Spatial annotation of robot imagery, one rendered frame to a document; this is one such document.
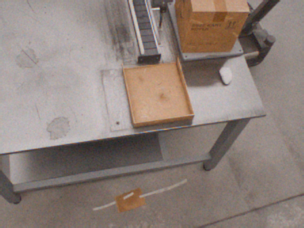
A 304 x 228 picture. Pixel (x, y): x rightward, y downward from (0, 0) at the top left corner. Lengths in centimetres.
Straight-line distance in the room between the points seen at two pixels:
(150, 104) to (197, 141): 94
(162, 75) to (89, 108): 36
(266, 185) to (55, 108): 148
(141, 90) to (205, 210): 100
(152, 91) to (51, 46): 52
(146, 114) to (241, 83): 48
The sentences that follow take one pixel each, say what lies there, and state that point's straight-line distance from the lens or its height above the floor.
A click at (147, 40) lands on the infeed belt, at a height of 88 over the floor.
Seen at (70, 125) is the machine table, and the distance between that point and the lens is 149.
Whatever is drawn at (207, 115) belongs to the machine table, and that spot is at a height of 83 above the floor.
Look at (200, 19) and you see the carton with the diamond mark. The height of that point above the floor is 107.
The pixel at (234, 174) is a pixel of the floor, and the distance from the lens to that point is 240.
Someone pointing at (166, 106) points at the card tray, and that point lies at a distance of 154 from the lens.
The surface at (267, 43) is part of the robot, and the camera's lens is 264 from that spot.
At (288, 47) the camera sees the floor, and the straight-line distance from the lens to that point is 312.
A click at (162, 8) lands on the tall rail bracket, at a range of 169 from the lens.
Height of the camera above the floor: 216
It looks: 62 degrees down
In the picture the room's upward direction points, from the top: 12 degrees clockwise
